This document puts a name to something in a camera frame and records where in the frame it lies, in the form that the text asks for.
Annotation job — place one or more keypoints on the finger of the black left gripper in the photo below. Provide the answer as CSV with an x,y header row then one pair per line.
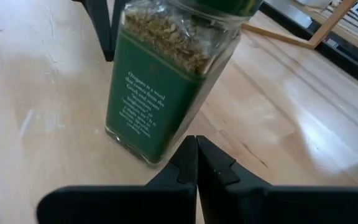
x,y
102,28
118,12

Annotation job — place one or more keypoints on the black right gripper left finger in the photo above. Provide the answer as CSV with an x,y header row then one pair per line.
x,y
120,205

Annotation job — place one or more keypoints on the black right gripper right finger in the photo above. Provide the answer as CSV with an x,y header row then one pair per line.
x,y
275,205

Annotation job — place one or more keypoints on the oregano jar with green lid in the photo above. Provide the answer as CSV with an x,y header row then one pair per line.
x,y
154,102

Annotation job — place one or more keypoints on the wooden slatted shelf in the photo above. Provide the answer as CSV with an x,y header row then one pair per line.
x,y
322,34

